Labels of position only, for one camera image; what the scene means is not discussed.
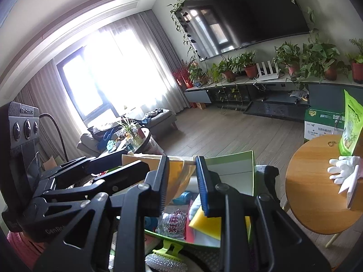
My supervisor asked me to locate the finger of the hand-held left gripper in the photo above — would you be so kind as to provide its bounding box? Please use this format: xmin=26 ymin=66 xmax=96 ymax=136
xmin=20 ymin=160 xmax=150 ymax=224
xmin=42 ymin=153 xmax=124 ymax=180

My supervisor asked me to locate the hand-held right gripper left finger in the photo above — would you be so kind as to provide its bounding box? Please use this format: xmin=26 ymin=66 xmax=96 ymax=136
xmin=33 ymin=155 xmax=171 ymax=272

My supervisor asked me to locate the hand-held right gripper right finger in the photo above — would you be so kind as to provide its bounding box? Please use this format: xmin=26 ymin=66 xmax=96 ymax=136
xmin=196 ymin=155 xmax=331 ymax=272

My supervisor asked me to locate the blue white cylinder can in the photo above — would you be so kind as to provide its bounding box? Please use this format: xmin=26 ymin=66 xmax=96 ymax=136
xmin=174 ymin=192 xmax=199 ymax=205

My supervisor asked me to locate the green cardboard box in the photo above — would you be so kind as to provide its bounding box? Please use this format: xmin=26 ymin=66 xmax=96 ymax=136
xmin=143 ymin=150 xmax=258 ymax=250

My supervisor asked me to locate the grey sofa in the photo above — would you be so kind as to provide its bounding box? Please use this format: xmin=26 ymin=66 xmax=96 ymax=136
xmin=77 ymin=126 xmax=125 ymax=157

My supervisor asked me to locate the dark round coffee table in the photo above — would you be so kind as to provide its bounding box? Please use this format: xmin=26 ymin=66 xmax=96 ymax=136
xmin=96 ymin=126 xmax=151 ymax=162

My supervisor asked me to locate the red silver glitter ornament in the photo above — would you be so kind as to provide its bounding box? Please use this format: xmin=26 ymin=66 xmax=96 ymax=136
xmin=159 ymin=210 xmax=188 ymax=240

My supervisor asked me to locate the yellow cloth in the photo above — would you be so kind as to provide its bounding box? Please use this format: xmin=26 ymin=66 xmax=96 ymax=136
xmin=189 ymin=205 xmax=223 ymax=240

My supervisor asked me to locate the spider plant in glass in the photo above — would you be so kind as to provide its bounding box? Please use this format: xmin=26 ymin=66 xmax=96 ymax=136
xmin=118 ymin=116 xmax=142 ymax=146

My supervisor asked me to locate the lime green hair claw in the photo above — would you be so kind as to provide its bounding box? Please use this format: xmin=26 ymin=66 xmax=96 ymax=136
xmin=152 ymin=239 xmax=185 ymax=258

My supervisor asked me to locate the taupe curtain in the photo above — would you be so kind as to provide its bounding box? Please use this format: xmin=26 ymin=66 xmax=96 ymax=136
xmin=13 ymin=61 xmax=86 ymax=159

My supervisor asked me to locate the grey ottoman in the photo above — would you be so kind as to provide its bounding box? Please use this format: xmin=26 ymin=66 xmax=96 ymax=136
xmin=143 ymin=108 xmax=178 ymax=133

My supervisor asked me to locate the small cardboard box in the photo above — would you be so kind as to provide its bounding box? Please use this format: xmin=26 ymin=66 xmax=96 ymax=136
xmin=189 ymin=100 xmax=207 ymax=111

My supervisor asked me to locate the window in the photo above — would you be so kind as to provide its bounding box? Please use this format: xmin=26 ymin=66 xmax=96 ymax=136
xmin=56 ymin=25 xmax=171 ymax=126

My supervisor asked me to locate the pink cloth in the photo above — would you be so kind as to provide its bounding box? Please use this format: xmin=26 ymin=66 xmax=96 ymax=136
xmin=7 ymin=231 xmax=43 ymax=264

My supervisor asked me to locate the grey television console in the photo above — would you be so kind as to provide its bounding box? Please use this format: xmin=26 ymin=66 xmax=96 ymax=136
xmin=184 ymin=76 xmax=363 ymax=124

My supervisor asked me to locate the round wooden table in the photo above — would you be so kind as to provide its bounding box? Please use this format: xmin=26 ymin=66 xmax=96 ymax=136
xmin=285 ymin=134 xmax=363 ymax=236

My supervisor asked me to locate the red flower decoration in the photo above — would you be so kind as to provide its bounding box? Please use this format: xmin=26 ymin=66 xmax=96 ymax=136
xmin=172 ymin=65 xmax=196 ymax=88

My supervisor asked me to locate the grey curtain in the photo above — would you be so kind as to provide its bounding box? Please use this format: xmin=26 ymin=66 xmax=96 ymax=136
xmin=125 ymin=10 xmax=196 ymax=117

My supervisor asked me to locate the green white carton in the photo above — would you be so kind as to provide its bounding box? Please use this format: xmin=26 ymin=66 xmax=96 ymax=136
xmin=304 ymin=108 xmax=345 ymax=143

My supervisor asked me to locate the white router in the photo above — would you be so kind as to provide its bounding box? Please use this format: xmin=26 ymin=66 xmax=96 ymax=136
xmin=257 ymin=61 xmax=281 ymax=81

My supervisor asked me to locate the white glove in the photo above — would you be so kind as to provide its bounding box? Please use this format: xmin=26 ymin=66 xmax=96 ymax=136
xmin=327 ymin=156 xmax=363 ymax=187

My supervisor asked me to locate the green pouch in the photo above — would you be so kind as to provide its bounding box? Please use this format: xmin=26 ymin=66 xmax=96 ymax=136
xmin=338 ymin=89 xmax=363 ymax=156

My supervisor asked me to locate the trailing vine plant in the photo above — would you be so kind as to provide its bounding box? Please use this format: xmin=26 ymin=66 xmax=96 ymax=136
xmin=279 ymin=0 xmax=319 ymax=44
xmin=167 ymin=0 xmax=205 ymax=60

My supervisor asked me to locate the row of potted plants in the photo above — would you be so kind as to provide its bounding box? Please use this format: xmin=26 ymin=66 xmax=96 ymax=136
xmin=187 ymin=38 xmax=363 ymax=85

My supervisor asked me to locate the black cable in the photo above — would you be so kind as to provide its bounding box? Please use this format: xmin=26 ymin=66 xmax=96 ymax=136
xmin=40 ymin=113 xmax=69 ymax=160

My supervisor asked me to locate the wall television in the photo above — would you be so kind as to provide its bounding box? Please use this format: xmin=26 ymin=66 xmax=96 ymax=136
xmin=181 ymin=0 xmax=311 ymax=62

